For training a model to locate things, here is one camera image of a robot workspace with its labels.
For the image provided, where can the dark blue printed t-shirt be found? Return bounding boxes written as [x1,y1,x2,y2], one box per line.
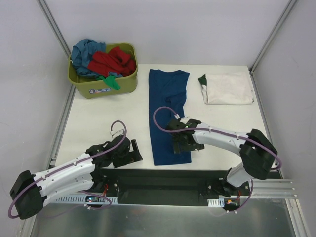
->
[149,69,192,166]

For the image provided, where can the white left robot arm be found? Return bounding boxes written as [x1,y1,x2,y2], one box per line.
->
[8,135,143,220]

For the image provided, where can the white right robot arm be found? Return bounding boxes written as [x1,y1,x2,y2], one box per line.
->
[166,118,277,197]

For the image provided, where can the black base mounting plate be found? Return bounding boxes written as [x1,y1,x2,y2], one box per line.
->
[87,169,249,206]

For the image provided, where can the white folded t-shirt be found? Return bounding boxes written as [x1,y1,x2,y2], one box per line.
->
[198,72,254,105]

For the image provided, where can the olive green plastic bin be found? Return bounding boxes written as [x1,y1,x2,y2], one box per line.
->
[68,43,138,99]

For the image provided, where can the green t-shirt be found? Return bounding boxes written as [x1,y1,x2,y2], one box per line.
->
[96,75,121,90]

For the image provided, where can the red t-shirt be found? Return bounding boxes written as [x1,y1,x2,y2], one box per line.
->
[87,46,137,77]

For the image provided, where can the light blue t-shirt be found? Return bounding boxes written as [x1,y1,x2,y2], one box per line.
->
[71,39,106,77]

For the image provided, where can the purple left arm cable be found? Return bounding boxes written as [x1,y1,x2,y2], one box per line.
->
[7,120,128,219]

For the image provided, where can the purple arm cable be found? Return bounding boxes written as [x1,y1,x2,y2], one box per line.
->
[153,106,282,214]
[7,120,128,219]

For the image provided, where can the white slotted cable duct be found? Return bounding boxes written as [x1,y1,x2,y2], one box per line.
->
[50,194,119,205]

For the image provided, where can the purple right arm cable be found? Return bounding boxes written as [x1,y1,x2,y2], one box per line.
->
[153,106,282,214]

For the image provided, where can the left aluminium frame post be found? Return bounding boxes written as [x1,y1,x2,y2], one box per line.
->
[37,0,71,57]

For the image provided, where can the aluminium frame post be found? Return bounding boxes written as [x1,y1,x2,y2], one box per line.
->
[249,0,299,75]
[37,0,71,57]

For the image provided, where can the right aluminium frame post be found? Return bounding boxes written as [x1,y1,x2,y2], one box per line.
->
[249,0,299,75]

